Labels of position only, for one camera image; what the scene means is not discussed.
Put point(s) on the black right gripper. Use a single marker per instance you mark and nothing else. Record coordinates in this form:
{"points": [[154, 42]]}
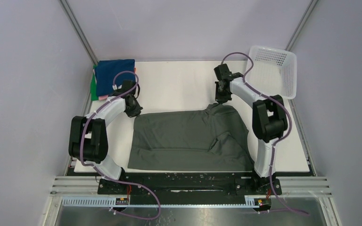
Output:
{"points": [[220, 99]]}

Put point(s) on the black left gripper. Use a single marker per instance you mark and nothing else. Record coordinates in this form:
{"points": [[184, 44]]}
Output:
{"points": [[136, 111]]}

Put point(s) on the dark grey t shirt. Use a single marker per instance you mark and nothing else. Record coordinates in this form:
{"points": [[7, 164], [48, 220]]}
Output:
{"points": [[213, 139]]}

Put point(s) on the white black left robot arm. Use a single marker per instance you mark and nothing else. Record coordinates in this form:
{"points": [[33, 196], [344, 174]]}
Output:
{"points": [[88, 141]]}

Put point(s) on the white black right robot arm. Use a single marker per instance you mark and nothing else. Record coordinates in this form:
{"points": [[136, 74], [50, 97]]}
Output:
{"points": [[269, 120]]}

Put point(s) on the folded pink t shirt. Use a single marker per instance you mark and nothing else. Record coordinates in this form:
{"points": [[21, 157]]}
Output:
{"points": [[100, 98]]}

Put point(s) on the folded navy blue t shirt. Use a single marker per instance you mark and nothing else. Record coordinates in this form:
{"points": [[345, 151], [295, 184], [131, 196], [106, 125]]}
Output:
{"points": [[105, 72]]}

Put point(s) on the white plastic basket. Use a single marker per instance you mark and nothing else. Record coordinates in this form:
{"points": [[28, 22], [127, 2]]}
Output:
{"points": [[274, 71]]}

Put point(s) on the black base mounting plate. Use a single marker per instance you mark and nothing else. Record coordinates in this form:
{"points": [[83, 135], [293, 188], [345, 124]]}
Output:
{"points": [[198, 184]]}

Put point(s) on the white slotted cable duct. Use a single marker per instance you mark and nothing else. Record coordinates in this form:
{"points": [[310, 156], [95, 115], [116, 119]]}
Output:
{"points": [[166, 202]]}

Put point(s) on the left aluminium frame post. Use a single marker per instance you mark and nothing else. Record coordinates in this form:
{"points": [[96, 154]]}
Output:
{"points": [[81, 35]]}

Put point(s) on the grey aluminium frame post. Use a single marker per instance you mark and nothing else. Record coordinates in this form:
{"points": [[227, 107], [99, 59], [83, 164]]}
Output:
{"points": [[304, 19]]}

